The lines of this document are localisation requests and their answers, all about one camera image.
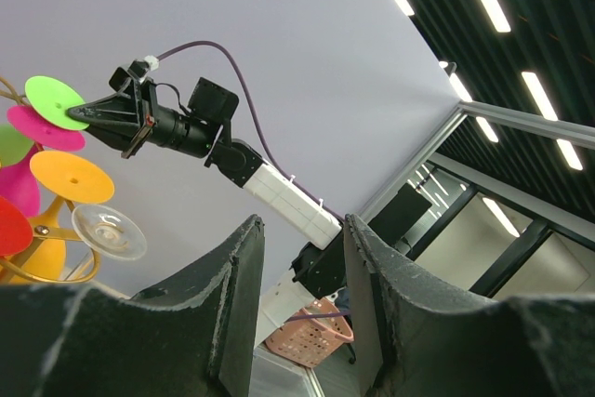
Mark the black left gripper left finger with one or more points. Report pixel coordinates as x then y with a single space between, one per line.
192 334

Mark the clear glass wine glass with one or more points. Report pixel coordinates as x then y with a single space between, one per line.
107 233

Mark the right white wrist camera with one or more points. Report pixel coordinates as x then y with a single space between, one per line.
136 71

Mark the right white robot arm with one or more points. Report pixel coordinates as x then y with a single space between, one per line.
208 136

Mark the yellow plastic wine glass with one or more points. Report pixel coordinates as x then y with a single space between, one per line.
64 180

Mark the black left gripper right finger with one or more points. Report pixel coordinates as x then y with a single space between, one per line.
417 335

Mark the pink plastic basket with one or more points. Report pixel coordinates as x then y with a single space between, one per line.
311 335

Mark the green plastic wine glass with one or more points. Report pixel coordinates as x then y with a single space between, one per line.
49 97

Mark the red plastic wine glass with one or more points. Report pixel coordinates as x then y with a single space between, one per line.
16 233

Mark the pink plastic wine glass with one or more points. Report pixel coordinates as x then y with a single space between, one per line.
25 134

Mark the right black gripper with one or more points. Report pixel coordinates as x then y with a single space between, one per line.
158 125

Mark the gold wire glass rack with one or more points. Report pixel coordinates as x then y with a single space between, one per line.
41 174

